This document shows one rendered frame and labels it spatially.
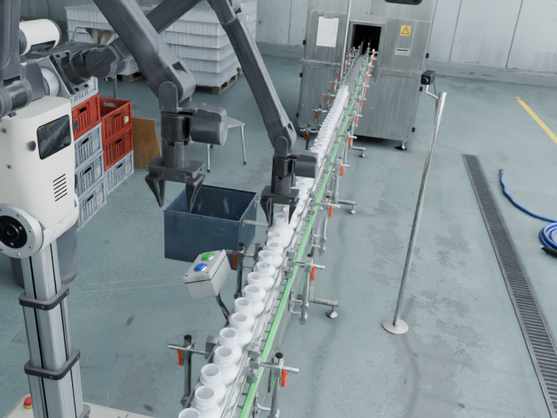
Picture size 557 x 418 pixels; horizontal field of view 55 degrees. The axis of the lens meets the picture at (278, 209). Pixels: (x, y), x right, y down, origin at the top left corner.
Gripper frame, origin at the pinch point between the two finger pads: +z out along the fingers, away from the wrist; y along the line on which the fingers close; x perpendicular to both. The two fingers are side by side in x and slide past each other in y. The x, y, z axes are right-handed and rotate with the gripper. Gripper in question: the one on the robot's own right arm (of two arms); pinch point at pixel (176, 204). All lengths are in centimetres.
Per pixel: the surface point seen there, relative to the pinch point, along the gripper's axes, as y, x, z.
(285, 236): 18, 42, 25
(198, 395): 14.1, -25.3, 24.9
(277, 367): 25.5, -7.0, 31.0
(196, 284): -1.7, 18.7, 31.5
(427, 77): 59, 169, -4
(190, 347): 5.8, -6.3, 31.0
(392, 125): 59, 509, 109
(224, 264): 3.0, 28.9, 30.0
